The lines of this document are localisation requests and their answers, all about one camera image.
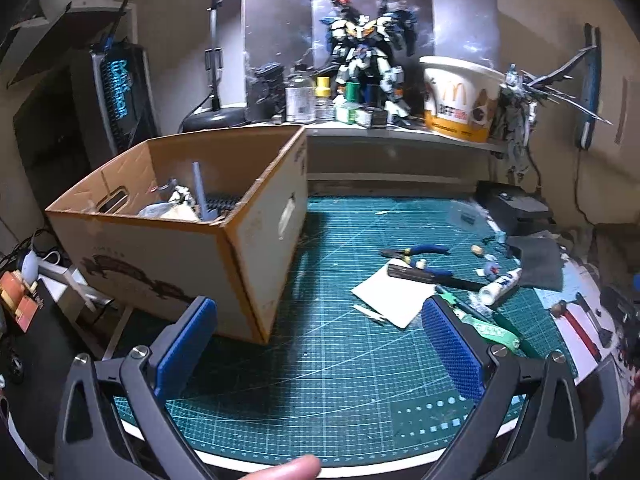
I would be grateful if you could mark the white blue robot model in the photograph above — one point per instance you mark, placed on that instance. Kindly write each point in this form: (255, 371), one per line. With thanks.
(367, 55)

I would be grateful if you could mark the green-capped paint bottle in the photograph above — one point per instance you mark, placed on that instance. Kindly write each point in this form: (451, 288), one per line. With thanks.
(352, 92)

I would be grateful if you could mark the black hairbrush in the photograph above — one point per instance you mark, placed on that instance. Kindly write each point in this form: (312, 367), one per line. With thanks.
(220, 205)

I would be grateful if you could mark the white wall device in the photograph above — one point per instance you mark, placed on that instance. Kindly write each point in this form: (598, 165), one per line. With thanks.
(587, 90)

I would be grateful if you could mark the clear plastic bag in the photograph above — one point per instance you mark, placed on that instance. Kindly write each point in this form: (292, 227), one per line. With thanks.
(467, 216)

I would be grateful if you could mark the yellow-capped paint bottle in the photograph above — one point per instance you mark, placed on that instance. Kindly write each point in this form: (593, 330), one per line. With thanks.
(322, 92)

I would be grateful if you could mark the black desk pad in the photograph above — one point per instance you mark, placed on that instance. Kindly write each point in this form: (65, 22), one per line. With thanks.
(45, 355)

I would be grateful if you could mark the grey winged robot model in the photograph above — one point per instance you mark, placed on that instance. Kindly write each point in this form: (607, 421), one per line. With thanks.
(520, 105)

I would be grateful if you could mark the dark grey cloth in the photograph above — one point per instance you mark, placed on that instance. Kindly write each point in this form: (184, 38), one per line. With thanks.
(540, 262)

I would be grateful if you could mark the green cutting mat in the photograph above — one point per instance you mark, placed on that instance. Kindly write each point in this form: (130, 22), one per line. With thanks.
(340, 360)

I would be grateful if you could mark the white yellow paper bucket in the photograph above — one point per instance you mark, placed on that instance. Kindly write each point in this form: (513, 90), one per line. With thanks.
(457, 100)

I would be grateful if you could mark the blue triangular stand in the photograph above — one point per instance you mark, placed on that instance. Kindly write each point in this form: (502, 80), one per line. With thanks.
(200, 190)

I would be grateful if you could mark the dark robot figure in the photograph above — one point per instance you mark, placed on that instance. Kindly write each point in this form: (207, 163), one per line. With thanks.
(265, 90)

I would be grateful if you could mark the small blue model part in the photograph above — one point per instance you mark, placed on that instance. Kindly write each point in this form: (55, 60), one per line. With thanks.
(487, 270)

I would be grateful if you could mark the orange block toy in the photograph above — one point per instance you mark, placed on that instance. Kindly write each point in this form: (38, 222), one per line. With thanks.
(20, 302)

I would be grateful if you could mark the black computer tower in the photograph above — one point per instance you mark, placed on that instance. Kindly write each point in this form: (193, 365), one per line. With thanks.
(122, 90)

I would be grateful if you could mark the black box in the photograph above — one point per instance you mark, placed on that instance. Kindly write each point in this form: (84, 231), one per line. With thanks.
(515, 205)

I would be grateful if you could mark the white tweezers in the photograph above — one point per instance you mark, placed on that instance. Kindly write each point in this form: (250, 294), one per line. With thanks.
(367, 312)

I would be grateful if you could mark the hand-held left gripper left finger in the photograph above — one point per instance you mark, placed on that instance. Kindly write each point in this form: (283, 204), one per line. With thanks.
(182, 345)

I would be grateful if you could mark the black desk lamp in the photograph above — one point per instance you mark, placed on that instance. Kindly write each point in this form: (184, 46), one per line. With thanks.
(212, 117)

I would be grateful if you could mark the white glue tube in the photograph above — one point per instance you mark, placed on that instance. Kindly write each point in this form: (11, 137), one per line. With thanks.
(500, 286)

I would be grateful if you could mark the person's left hand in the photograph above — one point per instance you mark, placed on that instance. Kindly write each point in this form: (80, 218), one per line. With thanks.
(285, 470)

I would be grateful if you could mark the white paper sheet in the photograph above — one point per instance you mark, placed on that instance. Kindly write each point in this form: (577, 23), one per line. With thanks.
(390, 300)

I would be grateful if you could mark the brown cardboard box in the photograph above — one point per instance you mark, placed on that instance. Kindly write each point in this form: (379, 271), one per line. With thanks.
(165, 255)

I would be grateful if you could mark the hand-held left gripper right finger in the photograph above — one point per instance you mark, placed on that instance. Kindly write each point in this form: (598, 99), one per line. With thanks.
(452, 350)

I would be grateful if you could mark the grey lightning wall poster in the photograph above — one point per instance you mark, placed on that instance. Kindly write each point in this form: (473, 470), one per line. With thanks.
(280, 15)

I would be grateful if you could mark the small white robot figure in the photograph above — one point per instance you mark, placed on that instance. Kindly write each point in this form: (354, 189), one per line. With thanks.
(182, 200)

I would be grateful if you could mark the white headphones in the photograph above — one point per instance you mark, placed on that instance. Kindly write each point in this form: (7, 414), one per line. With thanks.
(29, 265)

